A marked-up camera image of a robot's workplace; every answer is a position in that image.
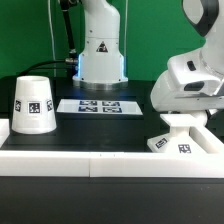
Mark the white front fence wall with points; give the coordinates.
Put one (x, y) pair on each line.
(95, 164)

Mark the white marker sheet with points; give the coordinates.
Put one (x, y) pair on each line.
(99, 107)

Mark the white lamp shade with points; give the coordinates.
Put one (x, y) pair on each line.
(33, 111)

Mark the white right fence wall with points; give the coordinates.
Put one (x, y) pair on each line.
(206, 140)

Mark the white lamp base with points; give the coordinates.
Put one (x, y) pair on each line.
(178, 140)

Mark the white fence wall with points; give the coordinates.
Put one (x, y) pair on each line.
(4, 130)
(206, 140)
(95, 164)

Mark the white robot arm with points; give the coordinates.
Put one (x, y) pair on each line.
(101, 65)

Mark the white left fence wall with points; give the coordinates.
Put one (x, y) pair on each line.
(4, 130)

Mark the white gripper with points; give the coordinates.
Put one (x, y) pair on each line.
(189, 85)

